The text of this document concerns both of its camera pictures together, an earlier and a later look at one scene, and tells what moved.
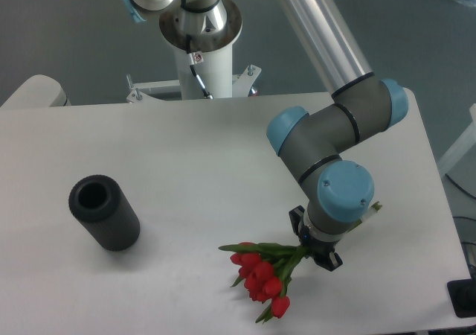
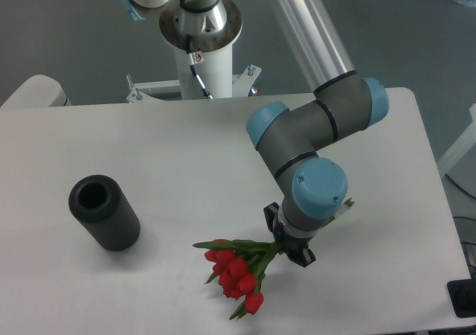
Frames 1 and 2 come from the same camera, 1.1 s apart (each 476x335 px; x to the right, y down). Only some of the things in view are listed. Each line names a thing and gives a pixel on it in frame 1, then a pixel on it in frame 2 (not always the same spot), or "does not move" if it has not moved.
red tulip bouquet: [266, 268] → [239, 266]
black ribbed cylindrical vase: [105, 211] does not move
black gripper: [320, 251] → [294, 247]
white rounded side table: [39, 91] does not move
